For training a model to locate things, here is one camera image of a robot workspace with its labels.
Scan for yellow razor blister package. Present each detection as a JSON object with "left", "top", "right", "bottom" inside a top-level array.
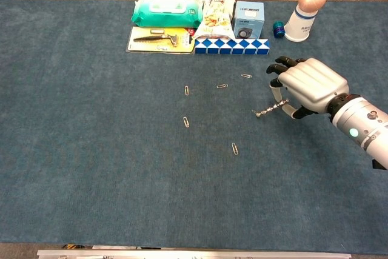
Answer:
[{"left": 126, "top": 26, "right": 197, "bottom": 55}]

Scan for magnetic bead bar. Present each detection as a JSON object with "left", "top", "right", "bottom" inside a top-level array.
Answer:
[{"left": 255, "top": 98, "right": 290, "bottom": 119}]

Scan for black and silver razor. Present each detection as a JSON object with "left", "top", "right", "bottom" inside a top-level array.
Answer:
[{"left": 133, "top": 33, "right": 180, "bottom": 49}]

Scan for white paper cup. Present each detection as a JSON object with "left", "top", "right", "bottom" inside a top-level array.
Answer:
[{"left": 284, "top": 7, "right": 318, "bottom": 42}]

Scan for blue white snake puzzle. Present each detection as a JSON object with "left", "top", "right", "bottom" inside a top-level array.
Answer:
[{"left": 194, "top": 38, "right": 270, "bottom": 56}]

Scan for light blue cardboard box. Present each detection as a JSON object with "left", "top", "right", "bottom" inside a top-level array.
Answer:
[{"left": 232, "top": 0, "right": 266, "bottom": 40}]

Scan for white snack bag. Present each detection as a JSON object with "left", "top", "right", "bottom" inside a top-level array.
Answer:
[{"left": 192, "top": 0, "right": 236, "bottom": 41}]

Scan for teal felt table cover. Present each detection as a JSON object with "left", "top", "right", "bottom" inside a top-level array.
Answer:
[{"left": 0, "top": 0, "right": 388, "bottom": 255}]

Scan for blue green ring stack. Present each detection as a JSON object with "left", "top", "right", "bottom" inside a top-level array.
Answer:
[{"left": 272, "top": 21, "right": 286, "bottom": 39}]

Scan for green wet wipes pack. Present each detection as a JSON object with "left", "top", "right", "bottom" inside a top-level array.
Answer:
[{"left": 130, "top": 0, "right": 204, "bottom": 29}]

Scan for aluminium profile rail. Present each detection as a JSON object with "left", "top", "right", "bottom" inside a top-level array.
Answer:
[{"left": 36, "top": 249, "right": 352, "bottom": 259}]

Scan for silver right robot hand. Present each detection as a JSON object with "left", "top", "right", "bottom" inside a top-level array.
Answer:
[{"left": 266, "top": 56, "right": 350, "bottom": 119}]

